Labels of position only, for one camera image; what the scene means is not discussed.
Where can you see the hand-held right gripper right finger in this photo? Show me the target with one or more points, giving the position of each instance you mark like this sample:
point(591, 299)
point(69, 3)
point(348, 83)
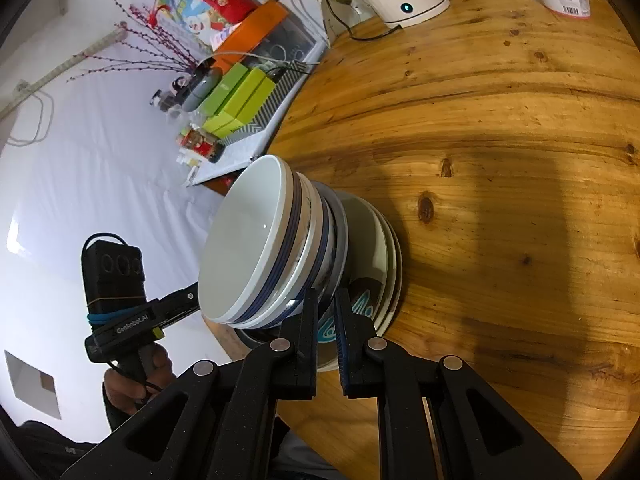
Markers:
point(345, 345)

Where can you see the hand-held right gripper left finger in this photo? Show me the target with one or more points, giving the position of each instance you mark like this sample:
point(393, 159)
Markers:
point(307, 330)

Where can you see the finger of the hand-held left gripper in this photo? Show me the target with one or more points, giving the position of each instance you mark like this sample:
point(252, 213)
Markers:
point(182, 315)
point(180, 296)

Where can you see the large white blue-banded bowl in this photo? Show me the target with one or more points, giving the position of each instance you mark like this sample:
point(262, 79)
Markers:
point(315, 260)

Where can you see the small white blue-banded bowl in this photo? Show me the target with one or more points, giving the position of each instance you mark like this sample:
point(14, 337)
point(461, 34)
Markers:
point(240, 240)

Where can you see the beige plate with blue print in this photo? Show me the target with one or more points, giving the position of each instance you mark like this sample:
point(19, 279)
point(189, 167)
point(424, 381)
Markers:
point(391, 260)
point(400, 280)
point(367, 250)

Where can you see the stainless steel bowl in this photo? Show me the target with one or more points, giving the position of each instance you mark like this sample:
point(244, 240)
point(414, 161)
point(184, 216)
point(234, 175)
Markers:
point(341, 240)

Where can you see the person's left forearm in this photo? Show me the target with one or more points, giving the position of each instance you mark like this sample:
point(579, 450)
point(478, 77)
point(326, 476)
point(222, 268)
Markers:
point(60, 440)

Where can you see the person's left hand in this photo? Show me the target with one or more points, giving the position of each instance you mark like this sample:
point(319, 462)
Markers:
point(162, 365)

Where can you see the grey square panel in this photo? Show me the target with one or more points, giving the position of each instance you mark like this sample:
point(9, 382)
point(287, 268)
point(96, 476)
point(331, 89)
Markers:
point(30, 382)

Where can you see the white side table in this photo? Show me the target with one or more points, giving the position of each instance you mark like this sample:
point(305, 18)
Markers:
point(235, 160)

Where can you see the small red toy figures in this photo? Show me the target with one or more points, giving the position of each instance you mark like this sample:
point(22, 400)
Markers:
point(202, 147)

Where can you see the small clear jar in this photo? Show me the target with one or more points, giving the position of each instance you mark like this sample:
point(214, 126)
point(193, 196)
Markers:
point(167, 101)

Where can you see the zigzag patterned box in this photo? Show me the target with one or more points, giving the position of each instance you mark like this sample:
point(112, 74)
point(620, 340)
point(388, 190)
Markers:
point(270, 110)

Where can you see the grey oval device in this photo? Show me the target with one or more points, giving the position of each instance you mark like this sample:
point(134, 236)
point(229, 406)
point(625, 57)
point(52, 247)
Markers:
point(200, 90)

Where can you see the dark green box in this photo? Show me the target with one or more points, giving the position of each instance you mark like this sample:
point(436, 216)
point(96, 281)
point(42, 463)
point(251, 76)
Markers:
point(225, 90)

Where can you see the lime green box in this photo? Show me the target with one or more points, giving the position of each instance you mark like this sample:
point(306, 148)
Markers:
point(250, 95)

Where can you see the purple decorative branches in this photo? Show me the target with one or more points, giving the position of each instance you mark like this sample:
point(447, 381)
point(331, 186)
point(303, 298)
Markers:
point(145, 57)

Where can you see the clear storage box orange lid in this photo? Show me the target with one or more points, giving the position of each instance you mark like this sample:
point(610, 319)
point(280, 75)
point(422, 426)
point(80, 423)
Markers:
point(255, 25)

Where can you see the white wall conduit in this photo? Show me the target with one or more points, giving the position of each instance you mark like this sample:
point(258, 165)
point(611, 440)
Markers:
point(60, 67)

